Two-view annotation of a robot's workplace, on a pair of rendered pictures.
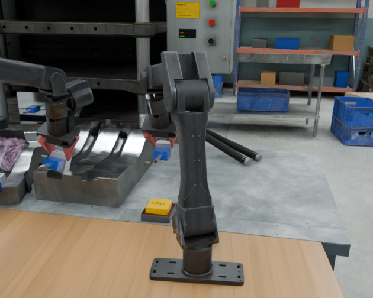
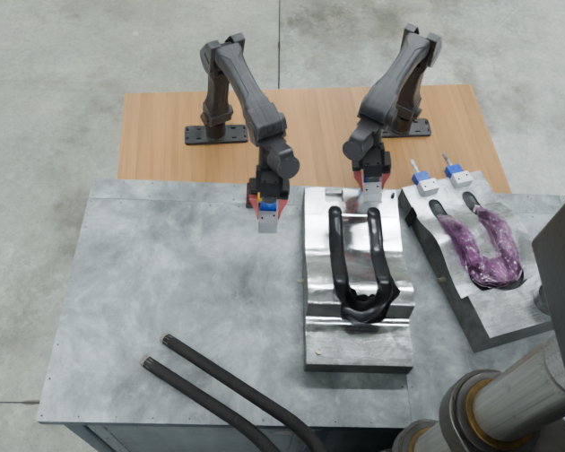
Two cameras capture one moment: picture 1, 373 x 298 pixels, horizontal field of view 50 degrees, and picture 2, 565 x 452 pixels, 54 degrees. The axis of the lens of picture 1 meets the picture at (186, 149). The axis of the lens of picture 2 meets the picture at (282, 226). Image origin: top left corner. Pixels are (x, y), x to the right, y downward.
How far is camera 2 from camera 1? 2.09 m
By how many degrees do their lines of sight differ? 103
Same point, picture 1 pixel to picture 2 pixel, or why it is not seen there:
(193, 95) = not seen: hidden behind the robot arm
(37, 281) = (316, 117)
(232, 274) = (192, 132)
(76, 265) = (299, 133)
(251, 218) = (171, 204)
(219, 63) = not seen: outside the picture
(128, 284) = not seen: hidden behind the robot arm
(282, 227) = (145, 194)
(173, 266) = (232, 133)
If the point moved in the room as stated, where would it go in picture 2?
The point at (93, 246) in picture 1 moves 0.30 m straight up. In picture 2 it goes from (298, 152) to (306, 80)
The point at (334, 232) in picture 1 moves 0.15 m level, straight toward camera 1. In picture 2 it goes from (99, 193) to (118, 154)
